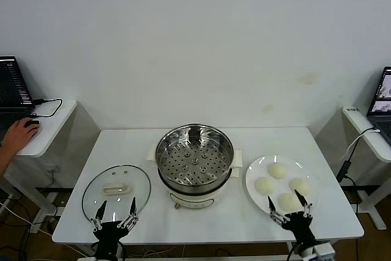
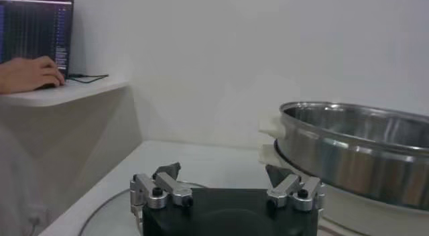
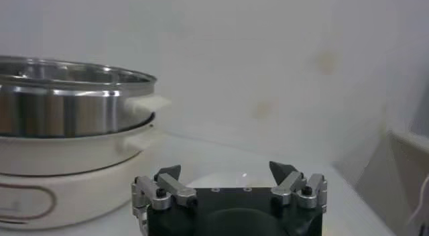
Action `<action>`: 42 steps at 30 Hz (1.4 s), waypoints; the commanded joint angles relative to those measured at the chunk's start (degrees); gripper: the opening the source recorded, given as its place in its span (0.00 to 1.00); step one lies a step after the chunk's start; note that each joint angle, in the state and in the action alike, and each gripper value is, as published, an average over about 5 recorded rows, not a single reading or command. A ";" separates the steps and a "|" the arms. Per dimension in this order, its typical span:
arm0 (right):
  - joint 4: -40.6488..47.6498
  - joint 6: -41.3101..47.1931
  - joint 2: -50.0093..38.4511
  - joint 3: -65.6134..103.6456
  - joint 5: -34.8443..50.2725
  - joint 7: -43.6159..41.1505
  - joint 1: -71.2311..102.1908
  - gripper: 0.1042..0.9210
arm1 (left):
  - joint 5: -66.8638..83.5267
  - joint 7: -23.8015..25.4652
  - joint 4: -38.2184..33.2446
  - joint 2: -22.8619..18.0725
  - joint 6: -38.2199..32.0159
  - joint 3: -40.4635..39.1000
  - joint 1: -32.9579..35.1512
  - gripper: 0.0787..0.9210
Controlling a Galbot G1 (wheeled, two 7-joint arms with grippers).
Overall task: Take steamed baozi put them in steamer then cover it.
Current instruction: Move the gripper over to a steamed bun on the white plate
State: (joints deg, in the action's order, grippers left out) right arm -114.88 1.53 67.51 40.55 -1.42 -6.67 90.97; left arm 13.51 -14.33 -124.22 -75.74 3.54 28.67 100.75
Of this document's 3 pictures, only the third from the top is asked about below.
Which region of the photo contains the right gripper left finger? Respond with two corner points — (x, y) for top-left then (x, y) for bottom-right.
(131, 164), (198, 218)

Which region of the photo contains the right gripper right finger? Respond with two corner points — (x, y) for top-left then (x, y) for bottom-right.
(269, 161), (328, 213)

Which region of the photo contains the stainless steel steamer basket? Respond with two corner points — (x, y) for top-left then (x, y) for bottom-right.
(0, 55), (172, 138)

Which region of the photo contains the cream electric cooker pot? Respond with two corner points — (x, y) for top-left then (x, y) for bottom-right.
(0, 121), (165, 231)

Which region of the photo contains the white cable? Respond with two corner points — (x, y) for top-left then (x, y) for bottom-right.
(406, 173), (429, 225)

